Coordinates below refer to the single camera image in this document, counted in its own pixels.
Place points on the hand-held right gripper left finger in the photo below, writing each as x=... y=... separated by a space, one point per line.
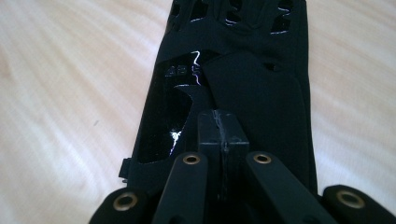
x=211 y=130

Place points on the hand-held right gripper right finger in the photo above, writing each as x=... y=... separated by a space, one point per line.
x=235 y=133

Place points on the black glove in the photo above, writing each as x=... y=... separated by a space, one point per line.
x=249 y=93

